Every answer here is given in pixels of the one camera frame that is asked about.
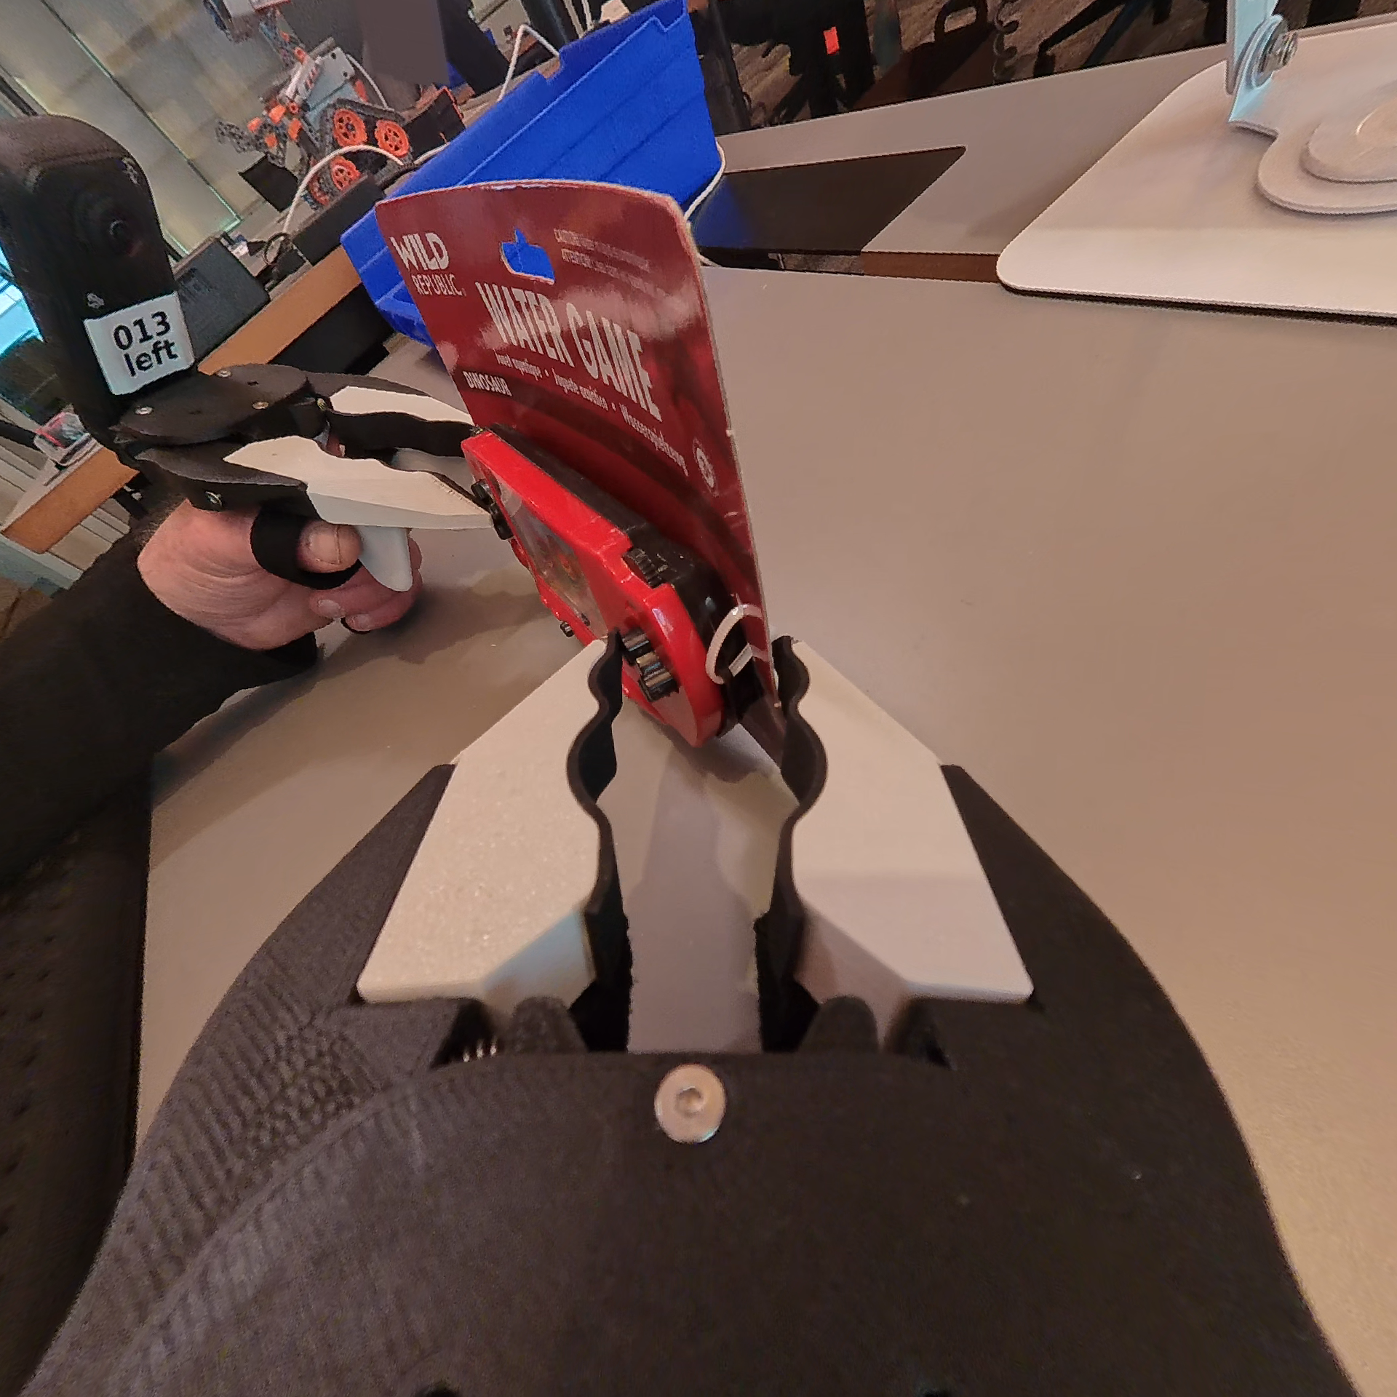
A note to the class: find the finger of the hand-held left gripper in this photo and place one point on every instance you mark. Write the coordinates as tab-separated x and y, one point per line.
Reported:
359	487
392	402

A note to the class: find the blue bin with tag sticker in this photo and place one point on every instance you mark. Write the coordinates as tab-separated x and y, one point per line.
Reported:
588	121

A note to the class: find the orange black toy robot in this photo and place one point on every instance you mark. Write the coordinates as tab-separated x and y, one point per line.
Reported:
327	121

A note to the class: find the person's left forearm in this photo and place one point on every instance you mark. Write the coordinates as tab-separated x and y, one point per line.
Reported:
98	700

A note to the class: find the black desk mat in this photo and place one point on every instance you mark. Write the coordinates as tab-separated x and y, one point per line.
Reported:
818	207

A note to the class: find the red handheld toy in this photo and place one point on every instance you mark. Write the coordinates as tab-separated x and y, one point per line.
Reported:
610	360

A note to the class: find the black storage crate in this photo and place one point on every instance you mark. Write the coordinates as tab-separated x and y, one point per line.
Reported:
222	284

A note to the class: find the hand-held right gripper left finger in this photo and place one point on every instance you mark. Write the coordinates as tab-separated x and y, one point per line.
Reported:
485	874

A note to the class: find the black pole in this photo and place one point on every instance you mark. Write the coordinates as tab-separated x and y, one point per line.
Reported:
725	66

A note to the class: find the person's left hand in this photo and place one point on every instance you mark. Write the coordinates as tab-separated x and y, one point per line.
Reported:
206	580

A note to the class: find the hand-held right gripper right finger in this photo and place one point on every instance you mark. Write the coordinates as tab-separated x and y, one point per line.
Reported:
899	874

